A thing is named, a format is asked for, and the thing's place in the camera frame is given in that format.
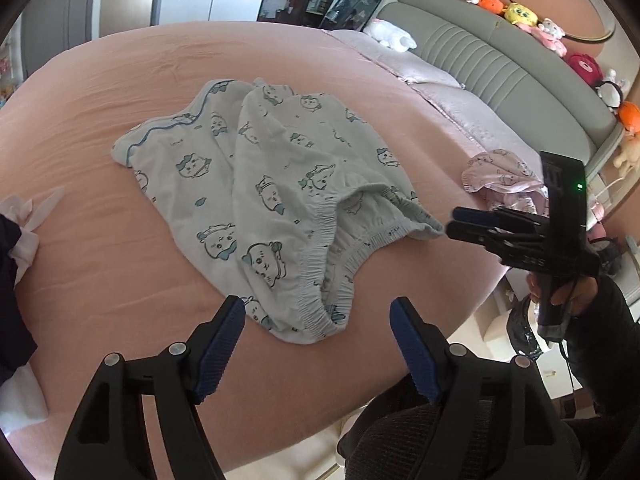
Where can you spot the grey padded headboard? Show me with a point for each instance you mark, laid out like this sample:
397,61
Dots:
500,60

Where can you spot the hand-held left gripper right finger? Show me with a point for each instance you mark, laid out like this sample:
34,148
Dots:
417,355

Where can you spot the black and white plush toy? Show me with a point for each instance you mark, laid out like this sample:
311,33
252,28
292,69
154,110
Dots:
612,90

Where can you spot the cream plush toy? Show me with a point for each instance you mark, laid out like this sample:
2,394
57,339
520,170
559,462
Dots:
629,152

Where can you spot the bed with pink sheet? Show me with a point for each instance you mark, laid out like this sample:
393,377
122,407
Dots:
100,110

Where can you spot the white toy shelf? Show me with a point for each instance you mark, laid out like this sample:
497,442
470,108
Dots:
6,70

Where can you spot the white crumpled cloth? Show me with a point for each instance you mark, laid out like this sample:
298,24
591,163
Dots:
27,220

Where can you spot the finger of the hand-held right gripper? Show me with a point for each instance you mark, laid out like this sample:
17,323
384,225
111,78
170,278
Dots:
470,232
480,215

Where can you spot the navy folded cloth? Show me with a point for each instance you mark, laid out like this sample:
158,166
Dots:
10,300

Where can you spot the black mesh chair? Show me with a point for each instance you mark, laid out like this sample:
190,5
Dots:
400,440

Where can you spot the pale folded cloth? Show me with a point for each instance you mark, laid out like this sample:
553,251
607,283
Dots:
20,392

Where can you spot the magenta round plush toy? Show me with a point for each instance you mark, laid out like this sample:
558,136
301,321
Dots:
582,66

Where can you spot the light blue printed pants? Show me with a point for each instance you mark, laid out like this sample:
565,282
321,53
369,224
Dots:
280,175

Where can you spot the black plastic bag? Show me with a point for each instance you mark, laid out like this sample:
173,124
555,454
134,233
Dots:
522,330

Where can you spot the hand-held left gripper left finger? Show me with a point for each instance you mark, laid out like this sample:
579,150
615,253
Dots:
220,350

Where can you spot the yellow plush toy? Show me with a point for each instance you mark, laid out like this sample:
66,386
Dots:
520,14

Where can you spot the pink satin pillow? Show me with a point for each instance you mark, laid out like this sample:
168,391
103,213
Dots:
395,57
475,105

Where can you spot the pink printed clothes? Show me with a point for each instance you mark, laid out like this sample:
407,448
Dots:
495,175

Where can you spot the pink and white plush toy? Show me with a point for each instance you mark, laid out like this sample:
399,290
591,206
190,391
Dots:
550,35

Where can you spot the person's right forearm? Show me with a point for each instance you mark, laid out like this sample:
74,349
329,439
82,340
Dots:
605,340

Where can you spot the orange plush toy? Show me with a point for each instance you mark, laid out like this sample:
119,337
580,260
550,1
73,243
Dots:
490,2
630,114

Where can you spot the person's right hand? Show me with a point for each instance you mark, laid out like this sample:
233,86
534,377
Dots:
535,290

